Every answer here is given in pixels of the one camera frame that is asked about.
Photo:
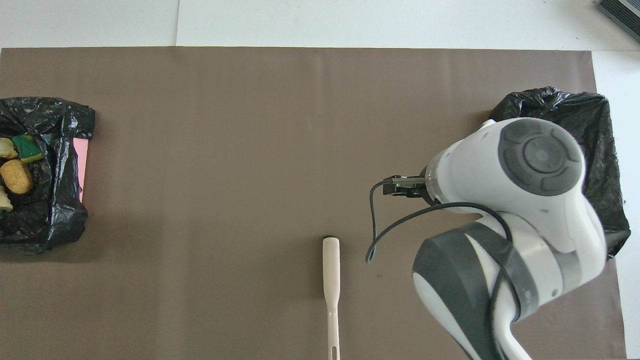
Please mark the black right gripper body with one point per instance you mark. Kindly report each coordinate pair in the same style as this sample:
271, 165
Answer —
426, 189

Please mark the beige brush with black bristles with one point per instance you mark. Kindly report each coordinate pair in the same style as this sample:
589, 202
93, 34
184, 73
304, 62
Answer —
331, 270

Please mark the brown oval cork-like chunk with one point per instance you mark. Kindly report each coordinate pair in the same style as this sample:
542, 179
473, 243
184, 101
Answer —
16, 176

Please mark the pale oval foam chunk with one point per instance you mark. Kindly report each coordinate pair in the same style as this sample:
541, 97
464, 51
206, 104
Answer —
6, 149

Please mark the pale angular foam chunk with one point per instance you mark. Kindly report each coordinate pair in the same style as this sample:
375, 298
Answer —
4, 200

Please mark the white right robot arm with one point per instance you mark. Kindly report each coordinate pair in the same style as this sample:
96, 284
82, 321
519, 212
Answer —
525, 210

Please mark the black trash bag lined bin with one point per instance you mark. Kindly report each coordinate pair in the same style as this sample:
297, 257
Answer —
595, 120

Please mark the pink plastic bin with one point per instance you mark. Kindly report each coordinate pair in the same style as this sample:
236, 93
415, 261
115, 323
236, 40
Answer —
81, 165

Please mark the black trash bag over pink bin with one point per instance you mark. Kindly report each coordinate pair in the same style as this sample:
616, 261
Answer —
60, 210

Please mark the brown paper table mat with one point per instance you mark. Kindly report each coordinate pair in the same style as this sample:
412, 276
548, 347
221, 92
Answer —
200, 200

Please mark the dark grey ribbed device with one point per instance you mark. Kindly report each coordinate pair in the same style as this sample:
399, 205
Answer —
622, 15

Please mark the green and yellow sponge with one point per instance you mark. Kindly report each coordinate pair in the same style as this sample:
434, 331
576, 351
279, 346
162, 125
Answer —
27, 146

